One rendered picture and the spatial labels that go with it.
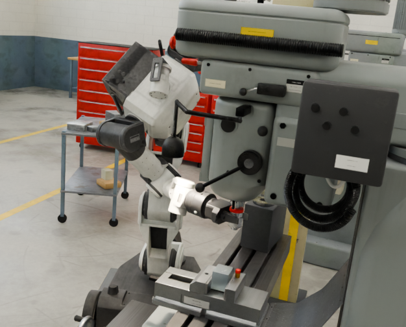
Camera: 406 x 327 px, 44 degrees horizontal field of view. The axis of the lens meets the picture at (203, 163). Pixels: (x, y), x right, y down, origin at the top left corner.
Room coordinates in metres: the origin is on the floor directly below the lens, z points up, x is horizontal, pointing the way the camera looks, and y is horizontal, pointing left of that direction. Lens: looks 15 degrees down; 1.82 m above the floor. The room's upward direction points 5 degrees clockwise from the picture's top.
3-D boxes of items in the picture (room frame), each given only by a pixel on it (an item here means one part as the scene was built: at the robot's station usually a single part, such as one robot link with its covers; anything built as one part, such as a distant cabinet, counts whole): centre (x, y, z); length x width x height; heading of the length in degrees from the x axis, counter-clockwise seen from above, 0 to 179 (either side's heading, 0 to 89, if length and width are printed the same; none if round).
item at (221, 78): (1.51, -0.16, 1.68); 0.34 x 0.24 x 0.10; 72
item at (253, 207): (2.02, -0.28, 1.05); 0.22 x 0.12 x 0.20; 156
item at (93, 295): (2.07, 0.44, 0.50); 0.20 x 0.05 x 0.20; 177
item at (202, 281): (1.46, -0.04, 1.04); 0.12 x 0.06 x 0.04; 162
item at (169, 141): (1.59, 0.10, 1.44); 0.07 x 0.07 x 0.06
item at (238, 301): (1.45, -0.07, 1.01); 0.35 x 0.15 x 0.11; 72
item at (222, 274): (1.44, -0.09, 1.06); 0.06 x 0.05 x 0.06; 162
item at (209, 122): (1.56, -0.02, 1.45); 0.04 x 0.04 x 0.21; 72
